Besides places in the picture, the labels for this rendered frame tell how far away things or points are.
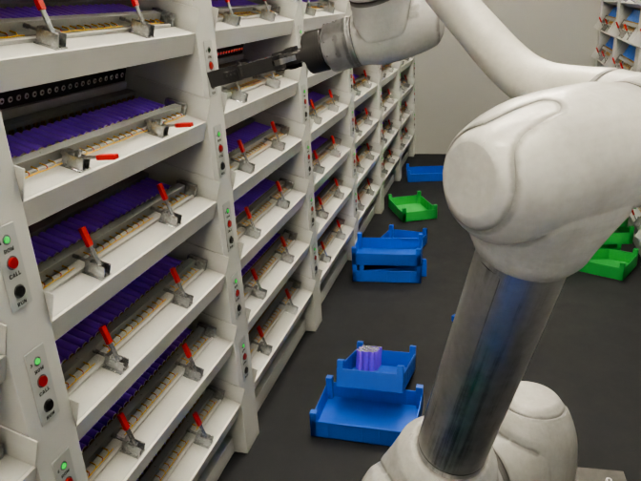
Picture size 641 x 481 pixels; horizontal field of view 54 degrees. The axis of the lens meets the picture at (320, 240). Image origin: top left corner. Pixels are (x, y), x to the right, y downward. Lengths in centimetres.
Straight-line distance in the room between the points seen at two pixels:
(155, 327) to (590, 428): 126
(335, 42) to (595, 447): 131
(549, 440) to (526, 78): 55
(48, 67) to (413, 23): 58
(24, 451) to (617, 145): 88
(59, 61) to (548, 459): 97
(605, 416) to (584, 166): 153
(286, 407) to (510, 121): 155
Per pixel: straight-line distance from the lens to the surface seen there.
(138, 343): 131
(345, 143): 284
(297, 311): 218
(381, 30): 111
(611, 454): 192
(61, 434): 110
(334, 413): 196
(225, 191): 156
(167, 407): 144
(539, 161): 56
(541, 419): 108
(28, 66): 101
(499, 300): 70
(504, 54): 89
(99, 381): 121
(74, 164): 109
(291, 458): 183
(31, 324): 100
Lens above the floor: 117
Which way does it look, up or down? 21 degrees down
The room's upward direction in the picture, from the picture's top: 3 degrees counter-clockwise
